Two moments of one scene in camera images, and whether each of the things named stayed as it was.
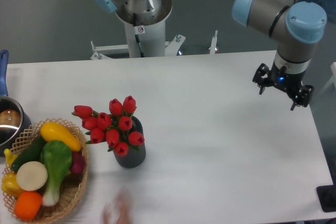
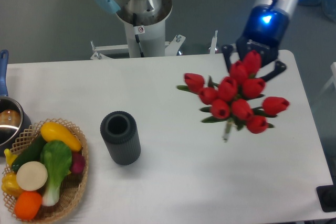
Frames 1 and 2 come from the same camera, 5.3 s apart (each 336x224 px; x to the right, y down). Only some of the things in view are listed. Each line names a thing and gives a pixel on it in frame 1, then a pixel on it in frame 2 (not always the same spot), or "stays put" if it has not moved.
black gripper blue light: x=290 y=82 → x=267 y=20
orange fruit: x=28 y=204 stays put
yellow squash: x=50 y=131 stays put
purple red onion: x=79 y=162 stays put
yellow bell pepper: x=9 y=184 stays put
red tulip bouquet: x=114 y=128 → x=233 y=100
